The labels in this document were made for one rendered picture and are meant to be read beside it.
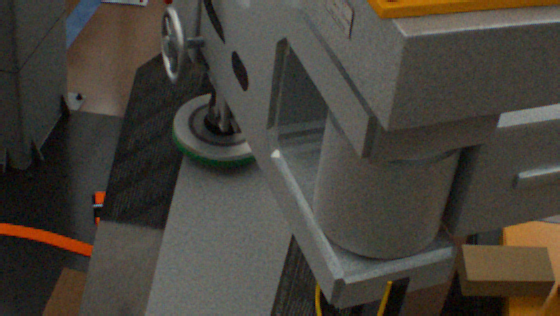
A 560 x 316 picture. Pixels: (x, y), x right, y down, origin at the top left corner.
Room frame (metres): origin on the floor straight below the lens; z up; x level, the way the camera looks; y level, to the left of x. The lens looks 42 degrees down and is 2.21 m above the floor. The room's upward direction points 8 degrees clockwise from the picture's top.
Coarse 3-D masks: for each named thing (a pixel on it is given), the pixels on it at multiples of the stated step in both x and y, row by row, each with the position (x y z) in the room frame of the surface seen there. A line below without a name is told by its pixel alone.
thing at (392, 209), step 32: (320, 160) 1.01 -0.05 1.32; (352, 160) 0.94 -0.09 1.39; (416, 160) 0.93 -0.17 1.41; (448, 160) 0.95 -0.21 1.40; (320, 192) 0.98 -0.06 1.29; (352, 192) 0.94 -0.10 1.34; (384, 192) 0.92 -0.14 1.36; (416, 192) 0.93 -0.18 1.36; (448, 192) 0.98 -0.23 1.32; (320, 224) 0.97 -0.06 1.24; (352, 224) 0.93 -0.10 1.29; (384, 224) 0.92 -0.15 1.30; (416, 224) 0.93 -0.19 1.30; (384, 256) 0.92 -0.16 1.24
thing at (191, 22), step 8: (176, 0) 1.59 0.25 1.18; (184, 0) 1.54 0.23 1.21; (192, 0) 1.50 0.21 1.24; (200, 0) 1.48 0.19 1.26; (184, 8) 1.54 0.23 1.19; (192, 8) 1.50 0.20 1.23; (200, 8) 1.48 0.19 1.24; (184, 16) 1.54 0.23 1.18; (192, 16) 1.49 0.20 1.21; (200, 16) 1.48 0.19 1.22; (184, 24) 1.54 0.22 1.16; (192, 24) 1.49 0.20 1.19; (192, 32) 1.49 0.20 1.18; (192, 48) 1.48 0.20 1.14; (200, 48) 1.48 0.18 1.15; (192, 56) 1.48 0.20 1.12; (200, 56) 1.48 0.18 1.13
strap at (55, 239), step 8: (0, 224) 1.98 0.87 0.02; (8, 224) 1.98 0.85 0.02; (0, 232) 1.94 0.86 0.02; (8, 232) 1.95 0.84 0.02; (16, 232) 1.96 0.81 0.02; (24, 232) 1.96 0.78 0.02; (32, 232) 1.97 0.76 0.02; (40, 232) 1.97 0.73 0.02; (48, 232) 1.98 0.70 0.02; (40, 240) 1.94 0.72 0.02; (48, 240) 1.95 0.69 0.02; (56, 240) 1.95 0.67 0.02; (64, 240) 1.96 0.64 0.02; (72, 240) 1.96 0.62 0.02; (64, 248) 1.93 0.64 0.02; (72, 248) 1.93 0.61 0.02; (80, 248) 1.94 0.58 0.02; (88, 248) 1.94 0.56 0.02
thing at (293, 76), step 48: (240, 0) 1.33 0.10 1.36; (288, 0) 1.16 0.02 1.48; (240, 48) 1.28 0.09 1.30; (288, 48) 1.15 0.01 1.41; (240, 96) 1.27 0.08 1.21; (288, 96) 1.16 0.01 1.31; (336, 96) 0.97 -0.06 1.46; (288, 144) 1.14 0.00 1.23; (384, 144) 0.89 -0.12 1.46; (432, 144) 0.92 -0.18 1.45; (288, 192) 1.06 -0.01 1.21; (432, 240) 0.98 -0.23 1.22; (336, 288) 0.90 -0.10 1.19; (384, 288) 0.92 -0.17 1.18
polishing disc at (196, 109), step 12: (204, 96) 1.70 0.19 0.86; (180, 108) 1.65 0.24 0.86; (192, 108) 1.65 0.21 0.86; (204, 108) 1.66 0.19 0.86; (180, 120) 1.61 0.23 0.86; (192, 120) 1.61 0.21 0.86; (180, 132) 1.57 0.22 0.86; (192, 132) 1.57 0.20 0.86; (204, 132) 1.58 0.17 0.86; (192, 144) 1.53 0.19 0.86; (204, 144) 1.54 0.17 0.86; (216, 144) 1.54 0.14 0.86; (228, 144) 1.55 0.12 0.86; (240, 144) 1.55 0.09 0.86; (204, 156) 1.51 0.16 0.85; (216, 156) 1.51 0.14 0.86; (228, 156) 1.51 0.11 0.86; (240, 156) 1.52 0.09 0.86
